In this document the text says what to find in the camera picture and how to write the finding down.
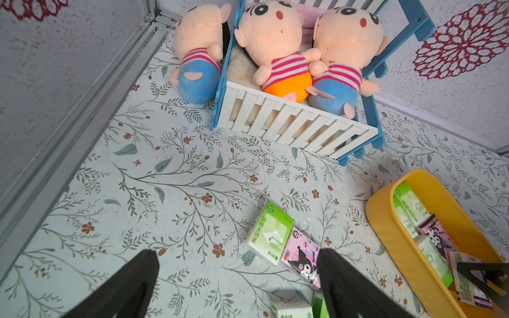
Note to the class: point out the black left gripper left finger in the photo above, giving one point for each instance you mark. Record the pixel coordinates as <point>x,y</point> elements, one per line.
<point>127,293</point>

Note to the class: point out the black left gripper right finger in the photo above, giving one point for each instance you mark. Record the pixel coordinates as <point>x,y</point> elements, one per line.
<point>348,293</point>

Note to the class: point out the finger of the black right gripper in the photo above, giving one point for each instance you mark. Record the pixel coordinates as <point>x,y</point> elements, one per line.
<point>490,278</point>

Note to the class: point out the green tissue pack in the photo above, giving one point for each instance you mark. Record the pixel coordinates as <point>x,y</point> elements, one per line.
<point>411,204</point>
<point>435,259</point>
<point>270,233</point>
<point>319,307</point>
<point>293,309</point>
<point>405,220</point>

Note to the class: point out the pink kuromi tissue pack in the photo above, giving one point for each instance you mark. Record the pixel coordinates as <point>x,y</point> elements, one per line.
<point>435,231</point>
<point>466,291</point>
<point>300,255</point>

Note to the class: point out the yellow plastic storage box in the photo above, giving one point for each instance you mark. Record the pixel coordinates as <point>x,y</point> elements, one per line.
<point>437,300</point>

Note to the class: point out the green tissue pack bottom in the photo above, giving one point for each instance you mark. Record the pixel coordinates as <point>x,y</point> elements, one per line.
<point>435,259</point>

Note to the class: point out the pink kuromi tissue pack bottom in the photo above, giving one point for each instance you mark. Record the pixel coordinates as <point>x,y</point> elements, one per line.
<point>435,231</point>

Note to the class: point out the blue white toy crib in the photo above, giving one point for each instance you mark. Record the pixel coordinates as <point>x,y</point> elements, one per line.
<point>299,125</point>

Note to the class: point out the plush doll blue shorts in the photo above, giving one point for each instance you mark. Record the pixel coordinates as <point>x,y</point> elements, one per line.
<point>348,39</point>

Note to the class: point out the plush doll outside crib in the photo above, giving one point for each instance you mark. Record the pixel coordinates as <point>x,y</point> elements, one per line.
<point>201,42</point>

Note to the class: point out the plush doll orange shorts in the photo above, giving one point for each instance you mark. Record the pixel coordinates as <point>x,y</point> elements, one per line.
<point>271,33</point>

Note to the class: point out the pink pillow in crib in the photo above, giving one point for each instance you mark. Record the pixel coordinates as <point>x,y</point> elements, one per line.
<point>311,14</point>

